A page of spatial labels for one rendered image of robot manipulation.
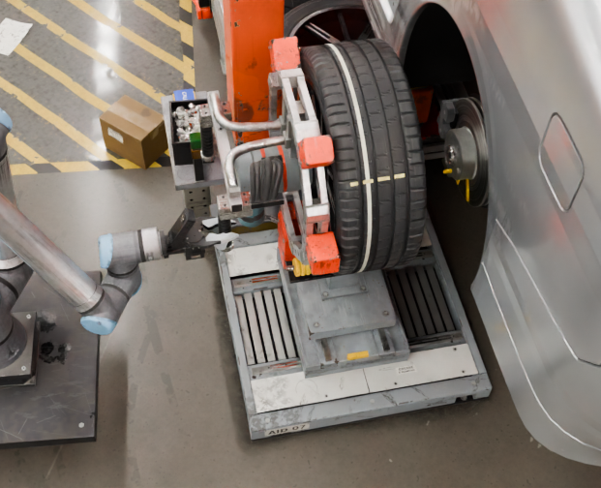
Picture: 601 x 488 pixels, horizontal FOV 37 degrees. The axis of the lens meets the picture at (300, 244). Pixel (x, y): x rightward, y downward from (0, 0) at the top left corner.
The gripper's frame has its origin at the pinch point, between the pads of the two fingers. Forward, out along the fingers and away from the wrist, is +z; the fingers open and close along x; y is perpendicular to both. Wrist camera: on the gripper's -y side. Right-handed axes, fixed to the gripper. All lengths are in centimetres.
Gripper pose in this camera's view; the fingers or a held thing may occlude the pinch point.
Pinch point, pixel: (232, 228)
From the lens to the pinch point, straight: 250.9
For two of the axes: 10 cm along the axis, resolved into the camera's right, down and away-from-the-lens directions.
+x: 2.1, 8.0, -5.7
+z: 9.8, -1.5, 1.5
